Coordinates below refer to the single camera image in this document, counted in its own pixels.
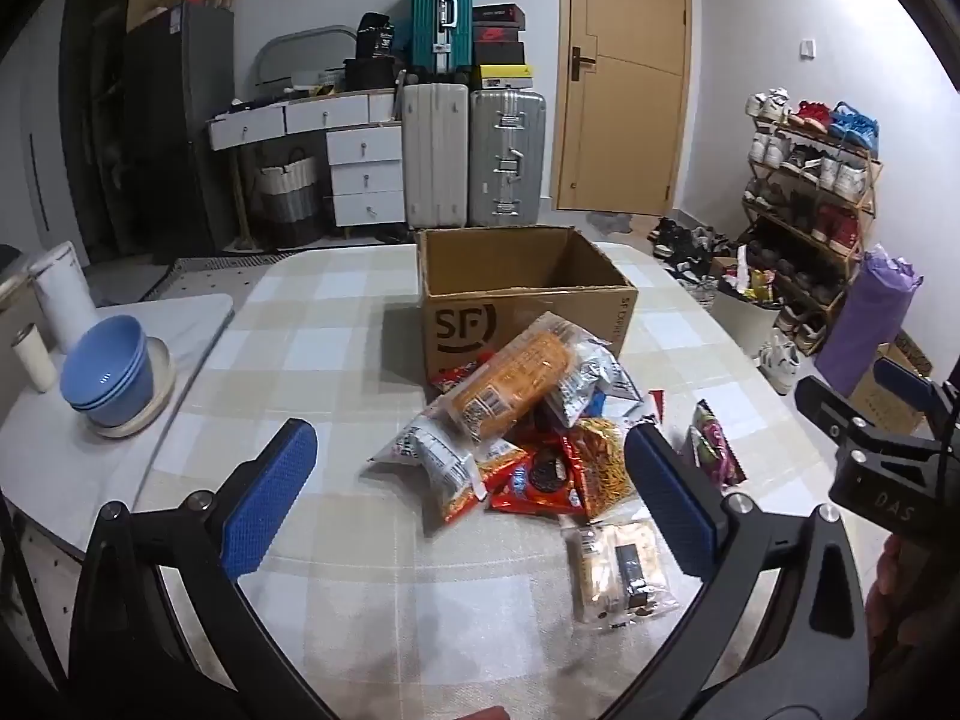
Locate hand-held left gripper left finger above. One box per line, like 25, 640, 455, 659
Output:
67, 416, 338, 720

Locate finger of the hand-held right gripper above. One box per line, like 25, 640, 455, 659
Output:
872, 356, 960, 452
795, 373, 940, 460

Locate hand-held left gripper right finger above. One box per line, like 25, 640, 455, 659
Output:
622, 424, 875, 720

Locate red cookie packet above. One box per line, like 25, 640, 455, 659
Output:
487, 441, 593, 518

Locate printed cardboard box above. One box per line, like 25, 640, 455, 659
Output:
416, 225, 640, 391

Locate person's right hand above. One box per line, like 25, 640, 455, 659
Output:
864, 534, 927, 680

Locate open cardboard carton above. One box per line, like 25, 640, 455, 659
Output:
846, 330, 936, 437

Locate white sneakers pair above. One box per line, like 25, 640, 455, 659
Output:
756, 336, 805, 396

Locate orange noodle snack packet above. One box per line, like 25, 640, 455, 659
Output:
561, 416, 640, 524

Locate purple yoga mat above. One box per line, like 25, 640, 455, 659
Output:
813, 246, 925, 396

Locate clear bread packet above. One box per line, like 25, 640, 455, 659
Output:
561, 516, 681, 625

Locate beige plate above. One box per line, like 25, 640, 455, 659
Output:
88, 336, 178, 440

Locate silver red-edged snack packet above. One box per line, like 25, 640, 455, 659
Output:
366, 403, 490, 527

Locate blue bowl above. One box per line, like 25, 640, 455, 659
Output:
71, 390, 153, 428
60, 315, 155, 412

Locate white side table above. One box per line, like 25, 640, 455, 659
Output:
0, 291, 236, 563

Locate long orange cracker packet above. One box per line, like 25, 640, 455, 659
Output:
441, 311, 580, 445

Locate wooden shoe rack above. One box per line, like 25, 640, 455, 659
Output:
741, 111, 884, 355

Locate scattered dark shoes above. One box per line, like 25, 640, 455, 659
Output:
647, 216, 734, 282

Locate red egg roll packet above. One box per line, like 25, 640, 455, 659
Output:
430, 361, 482, 392

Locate patterned rug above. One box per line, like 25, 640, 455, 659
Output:
150, 253, 260, 302

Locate shoe rack with shoes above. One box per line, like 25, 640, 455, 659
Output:
742, 86, 880, 350

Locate white thermos cup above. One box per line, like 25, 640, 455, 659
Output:
10, 322, 61, 395

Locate white bucket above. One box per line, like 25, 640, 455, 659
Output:
28, 240, 100, 355

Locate wooden broom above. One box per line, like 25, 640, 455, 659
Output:
227, 148, 261, 254

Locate woven laundry basket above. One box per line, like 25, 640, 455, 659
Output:
257, 148, 321, 247

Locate white drawer desk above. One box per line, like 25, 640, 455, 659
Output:
208, 88, 407, 231

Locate dark cabinet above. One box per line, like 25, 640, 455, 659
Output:
122, 2, 239, 260

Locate silver suitcase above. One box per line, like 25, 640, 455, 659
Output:
469, 88, 547, 227

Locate white suitcase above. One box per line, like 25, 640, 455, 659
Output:
402, 81, 473, 231

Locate wooden door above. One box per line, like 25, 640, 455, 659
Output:
550, 0, 692, 216

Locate black storage box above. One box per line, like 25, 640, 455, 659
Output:
343, 56, 399, 92

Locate grey arched mirror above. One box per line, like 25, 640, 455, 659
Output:
253, 25, 359, 92

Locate black printed bag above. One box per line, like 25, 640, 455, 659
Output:
355, 12, 396, 59

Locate teal suitcase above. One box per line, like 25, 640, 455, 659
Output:
410, 0, 476, 77

